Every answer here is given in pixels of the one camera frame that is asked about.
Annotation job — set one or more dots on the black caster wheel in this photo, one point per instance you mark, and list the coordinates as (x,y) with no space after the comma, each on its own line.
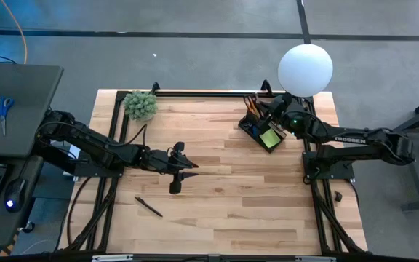
(28,227)

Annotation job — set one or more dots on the black ballpoint pen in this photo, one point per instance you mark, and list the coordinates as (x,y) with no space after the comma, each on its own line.
(148,206)

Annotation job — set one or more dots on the black binder clip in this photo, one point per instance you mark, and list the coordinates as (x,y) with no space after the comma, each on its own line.
(246,126)

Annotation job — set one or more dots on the white globe table lamp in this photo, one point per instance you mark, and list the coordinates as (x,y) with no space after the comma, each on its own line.
(304,71)

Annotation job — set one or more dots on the green sticky note pad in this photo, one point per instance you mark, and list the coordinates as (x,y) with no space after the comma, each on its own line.
(270,138)

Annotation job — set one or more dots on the green plant in patterned pot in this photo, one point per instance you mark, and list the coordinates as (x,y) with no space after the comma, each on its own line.
(140,105)

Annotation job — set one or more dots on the black mesh desk organizer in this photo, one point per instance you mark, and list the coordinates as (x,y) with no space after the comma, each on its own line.
(264,147)

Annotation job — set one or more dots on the orange pencil pink eraser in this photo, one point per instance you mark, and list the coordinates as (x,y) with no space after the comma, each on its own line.
(248,103)
(255,107)

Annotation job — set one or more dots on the small black object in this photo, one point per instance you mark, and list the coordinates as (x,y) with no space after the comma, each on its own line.
(338,196)

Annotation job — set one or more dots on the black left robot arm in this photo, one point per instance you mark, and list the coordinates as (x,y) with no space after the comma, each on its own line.
(93,143)

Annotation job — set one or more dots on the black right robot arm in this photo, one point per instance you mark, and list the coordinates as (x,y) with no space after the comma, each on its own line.
(358,140)

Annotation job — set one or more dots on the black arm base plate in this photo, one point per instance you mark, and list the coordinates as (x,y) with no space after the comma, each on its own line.
(340,172)
(86,171)

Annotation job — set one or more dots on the blue rectangular eraser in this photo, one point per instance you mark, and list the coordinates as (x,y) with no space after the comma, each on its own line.
(256,131)

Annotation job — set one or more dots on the black computer mouse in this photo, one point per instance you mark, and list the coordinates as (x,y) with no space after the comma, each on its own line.
(15,193)

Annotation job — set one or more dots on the grey side table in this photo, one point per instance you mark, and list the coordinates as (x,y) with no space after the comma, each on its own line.
(31,109)

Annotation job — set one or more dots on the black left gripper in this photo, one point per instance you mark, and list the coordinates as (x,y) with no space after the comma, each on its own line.
(162,160)

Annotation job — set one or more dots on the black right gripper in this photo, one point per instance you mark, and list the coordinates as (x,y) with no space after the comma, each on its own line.
(286,111)

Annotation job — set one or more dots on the black aluminium table frame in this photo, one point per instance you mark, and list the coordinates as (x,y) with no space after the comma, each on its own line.
(202,94)

